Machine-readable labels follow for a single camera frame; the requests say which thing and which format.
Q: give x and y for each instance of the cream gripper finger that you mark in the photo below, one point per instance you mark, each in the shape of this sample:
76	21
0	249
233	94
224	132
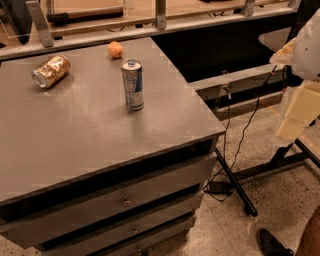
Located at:
284	55
299	107

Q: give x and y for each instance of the silver blue redbull can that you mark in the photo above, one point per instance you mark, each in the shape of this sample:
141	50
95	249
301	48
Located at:
133	87

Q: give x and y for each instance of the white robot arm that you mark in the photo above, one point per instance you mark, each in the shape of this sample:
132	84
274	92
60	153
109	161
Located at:
306	51

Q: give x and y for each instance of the gold crushed soda can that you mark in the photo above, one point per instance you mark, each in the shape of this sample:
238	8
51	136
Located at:
51	71

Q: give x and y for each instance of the black metal table leg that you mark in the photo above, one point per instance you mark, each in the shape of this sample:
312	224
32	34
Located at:
294	153

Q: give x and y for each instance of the black power adapter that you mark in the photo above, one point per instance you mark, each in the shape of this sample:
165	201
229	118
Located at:
220	188

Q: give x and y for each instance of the black shoe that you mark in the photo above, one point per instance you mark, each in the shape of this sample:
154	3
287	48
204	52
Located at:
270	246

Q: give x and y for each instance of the orange fruit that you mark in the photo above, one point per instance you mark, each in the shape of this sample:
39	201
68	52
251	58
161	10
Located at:
115	49

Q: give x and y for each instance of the grey drawer cabinet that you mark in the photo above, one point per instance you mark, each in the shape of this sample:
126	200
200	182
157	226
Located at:
60	145

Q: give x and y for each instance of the bottom drawer front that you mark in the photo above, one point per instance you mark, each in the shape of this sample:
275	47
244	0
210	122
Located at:
150	238

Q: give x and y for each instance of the drawer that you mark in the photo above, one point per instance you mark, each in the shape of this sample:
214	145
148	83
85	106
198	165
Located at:
107	203
150	238
125	225

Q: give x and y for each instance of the middle drawer front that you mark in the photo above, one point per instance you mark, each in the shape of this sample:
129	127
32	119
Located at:
125	225

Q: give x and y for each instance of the top drawer front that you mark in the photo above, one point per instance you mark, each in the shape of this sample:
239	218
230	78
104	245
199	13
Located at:
107	203

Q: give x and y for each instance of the metal railing frame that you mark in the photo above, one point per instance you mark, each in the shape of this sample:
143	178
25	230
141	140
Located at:
60	25

